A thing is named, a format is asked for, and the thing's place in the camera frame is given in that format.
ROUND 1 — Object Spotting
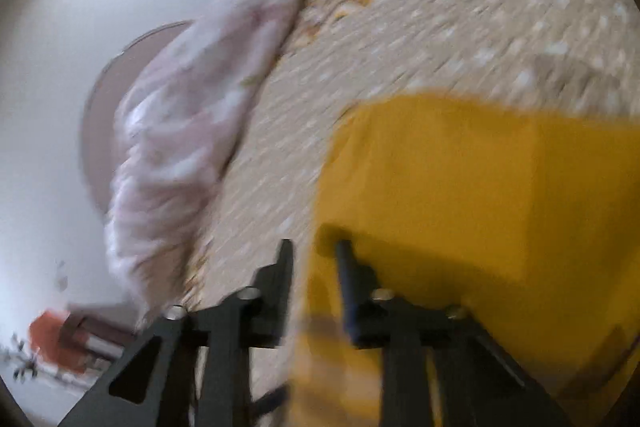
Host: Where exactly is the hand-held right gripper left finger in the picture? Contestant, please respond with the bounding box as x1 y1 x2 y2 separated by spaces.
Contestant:
57 238 296 427

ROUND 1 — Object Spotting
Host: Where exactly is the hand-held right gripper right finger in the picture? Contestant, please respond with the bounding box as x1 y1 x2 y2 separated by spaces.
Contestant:
334 239 573 427

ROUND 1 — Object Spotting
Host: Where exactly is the yellow striped knit sweater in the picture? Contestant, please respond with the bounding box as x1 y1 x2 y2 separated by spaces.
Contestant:
287 92 640 427

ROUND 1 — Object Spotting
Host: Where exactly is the pink floral fleece blanket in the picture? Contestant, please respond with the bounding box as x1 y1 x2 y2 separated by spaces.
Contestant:
102 0 332 315

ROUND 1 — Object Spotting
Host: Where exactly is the orange object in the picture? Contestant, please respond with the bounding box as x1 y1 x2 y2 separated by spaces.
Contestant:
27 310 98 377

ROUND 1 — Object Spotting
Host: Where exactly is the brown curved headboard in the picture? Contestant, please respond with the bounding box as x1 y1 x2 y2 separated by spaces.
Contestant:
80 21 197 219

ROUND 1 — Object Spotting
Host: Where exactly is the beige patterned bed quilt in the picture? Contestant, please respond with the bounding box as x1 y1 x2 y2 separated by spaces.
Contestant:
182 0 640 313

